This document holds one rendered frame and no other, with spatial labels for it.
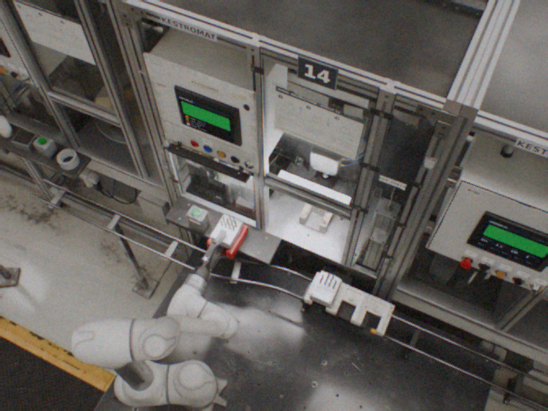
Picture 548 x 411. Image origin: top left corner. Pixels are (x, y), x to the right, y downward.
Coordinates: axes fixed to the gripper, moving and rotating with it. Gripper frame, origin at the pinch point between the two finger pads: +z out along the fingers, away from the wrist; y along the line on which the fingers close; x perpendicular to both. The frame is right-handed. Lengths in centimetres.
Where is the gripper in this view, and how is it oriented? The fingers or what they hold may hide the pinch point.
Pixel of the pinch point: (222, 239)
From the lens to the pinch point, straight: 249.4
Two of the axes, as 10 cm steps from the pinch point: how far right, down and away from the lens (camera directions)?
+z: 4.4, -7.8, 4.4
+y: 0.1, -4.9, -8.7
